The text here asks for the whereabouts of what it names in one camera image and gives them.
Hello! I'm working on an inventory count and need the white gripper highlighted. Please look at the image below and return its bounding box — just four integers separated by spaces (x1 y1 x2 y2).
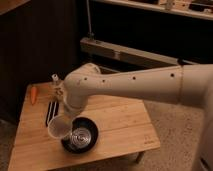
63 100 80 118

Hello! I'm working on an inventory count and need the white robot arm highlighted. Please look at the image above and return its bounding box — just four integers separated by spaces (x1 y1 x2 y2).
63 63 213 171

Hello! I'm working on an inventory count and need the black ceramic bowl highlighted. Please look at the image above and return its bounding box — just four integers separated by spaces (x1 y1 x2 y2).
61 117 99 154

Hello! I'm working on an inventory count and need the black rectangular bar object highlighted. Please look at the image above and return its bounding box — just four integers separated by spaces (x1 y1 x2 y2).
45 101 59 125

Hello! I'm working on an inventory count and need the orange carrot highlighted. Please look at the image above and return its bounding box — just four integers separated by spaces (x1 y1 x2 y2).
30 86 37 105

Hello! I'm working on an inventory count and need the wooden table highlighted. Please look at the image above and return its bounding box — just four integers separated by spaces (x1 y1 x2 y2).
8 83 160 171

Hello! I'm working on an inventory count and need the metal vertical pole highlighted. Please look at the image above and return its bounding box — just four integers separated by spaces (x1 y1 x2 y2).
86 0 94 40

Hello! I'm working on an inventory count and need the wooden shelf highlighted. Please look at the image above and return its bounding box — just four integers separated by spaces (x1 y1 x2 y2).
93 0 213 21

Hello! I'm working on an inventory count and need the black case handle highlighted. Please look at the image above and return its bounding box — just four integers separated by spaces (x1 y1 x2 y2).
177 59 197 66

